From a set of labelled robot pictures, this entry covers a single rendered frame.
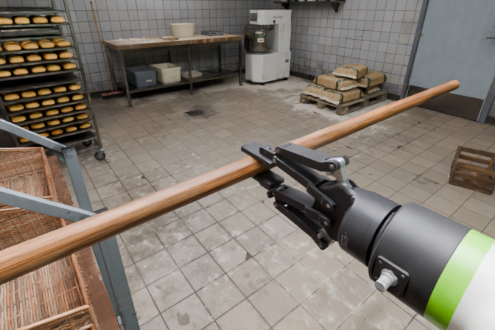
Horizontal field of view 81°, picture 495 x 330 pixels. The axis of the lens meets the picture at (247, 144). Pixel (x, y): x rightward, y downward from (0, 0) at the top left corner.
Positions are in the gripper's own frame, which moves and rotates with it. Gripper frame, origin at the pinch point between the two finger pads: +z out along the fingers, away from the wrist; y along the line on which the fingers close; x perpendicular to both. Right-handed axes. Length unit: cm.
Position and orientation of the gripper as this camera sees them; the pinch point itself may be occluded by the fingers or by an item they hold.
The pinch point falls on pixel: (261, 163)
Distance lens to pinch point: 45.0
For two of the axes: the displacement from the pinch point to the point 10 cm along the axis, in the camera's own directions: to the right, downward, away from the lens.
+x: 7.8, -2.7, 5.6
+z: -6.2, -3.4, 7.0
